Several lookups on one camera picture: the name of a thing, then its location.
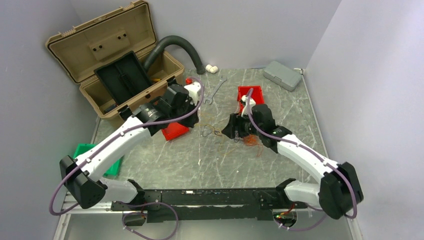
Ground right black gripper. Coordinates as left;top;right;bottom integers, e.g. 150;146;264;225
221;109;263;140

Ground yellow cables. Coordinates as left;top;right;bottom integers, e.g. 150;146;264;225
197;109;233;157

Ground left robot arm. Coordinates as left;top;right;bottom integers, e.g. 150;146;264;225
59;81;204;210

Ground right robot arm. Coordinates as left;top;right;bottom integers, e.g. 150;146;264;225
222;104;364;220

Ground red bin near toolbox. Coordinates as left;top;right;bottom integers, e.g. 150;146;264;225
161;122;189;141

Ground white pipe fitting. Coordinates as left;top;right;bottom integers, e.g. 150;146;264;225
205;64;219;74

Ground steel open-end wrench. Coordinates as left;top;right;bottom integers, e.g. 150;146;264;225
203;76;228;105

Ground red bin right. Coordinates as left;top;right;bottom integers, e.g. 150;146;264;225
237;85;265;113

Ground black toolbox tray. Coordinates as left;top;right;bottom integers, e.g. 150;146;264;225
94;51;153;105

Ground grey plastic case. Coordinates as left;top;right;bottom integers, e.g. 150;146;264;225
263;60;302;92

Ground green plastic bin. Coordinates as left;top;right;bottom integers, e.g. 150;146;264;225
73;143;124;177

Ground tan open toolbox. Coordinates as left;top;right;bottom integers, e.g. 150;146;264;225
45;0;186;129

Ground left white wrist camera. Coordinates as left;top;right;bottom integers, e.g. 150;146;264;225
184;77;202;99

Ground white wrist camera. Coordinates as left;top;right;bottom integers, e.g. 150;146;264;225
184;77;202;99
239;95;256;117

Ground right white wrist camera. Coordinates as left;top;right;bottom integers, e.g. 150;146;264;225
239;95;256;117

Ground black corrugated hose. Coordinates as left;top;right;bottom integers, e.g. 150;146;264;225
143;35;207;75

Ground black aluminium base frame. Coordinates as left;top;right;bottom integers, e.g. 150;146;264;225
59;181;352;229

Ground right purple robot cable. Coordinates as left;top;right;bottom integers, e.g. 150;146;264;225
244;88;359;233

